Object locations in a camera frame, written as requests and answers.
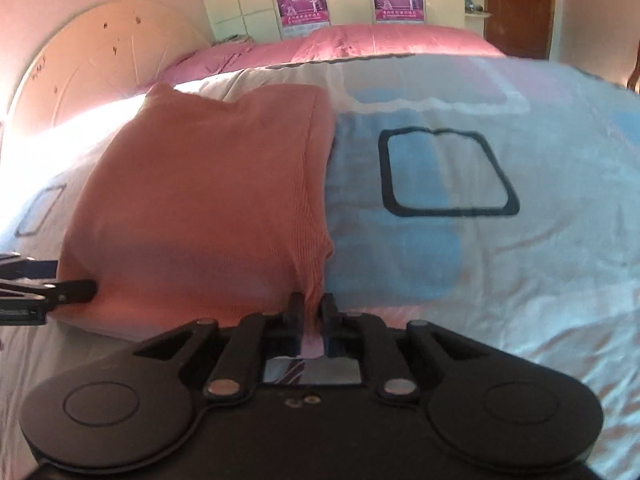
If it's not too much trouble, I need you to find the blue patterned bedsheet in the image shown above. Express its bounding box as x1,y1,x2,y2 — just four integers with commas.
0,52,640,480

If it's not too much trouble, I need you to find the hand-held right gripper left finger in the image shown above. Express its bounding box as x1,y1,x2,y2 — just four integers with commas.
132,291,306,404

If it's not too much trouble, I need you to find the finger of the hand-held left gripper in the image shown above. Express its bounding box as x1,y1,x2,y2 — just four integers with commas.
0,279,99,308
0,254,60,282

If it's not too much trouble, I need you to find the brown wooden door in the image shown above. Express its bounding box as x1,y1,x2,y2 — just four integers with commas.
482,0,559,61

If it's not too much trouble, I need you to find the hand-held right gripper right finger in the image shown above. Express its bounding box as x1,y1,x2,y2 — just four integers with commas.
320,293,488,406

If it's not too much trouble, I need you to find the pink quilt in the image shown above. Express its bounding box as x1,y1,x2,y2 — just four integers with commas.
240,24,507,72

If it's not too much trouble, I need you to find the cream wooden headboard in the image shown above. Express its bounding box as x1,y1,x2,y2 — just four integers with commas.
2,0,210,128

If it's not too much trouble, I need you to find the pink pillow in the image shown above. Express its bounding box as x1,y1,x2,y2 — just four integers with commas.
157,42,257,86

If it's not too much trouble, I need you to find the pink knit sweater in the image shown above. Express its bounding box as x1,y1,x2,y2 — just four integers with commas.
50,82,337,343

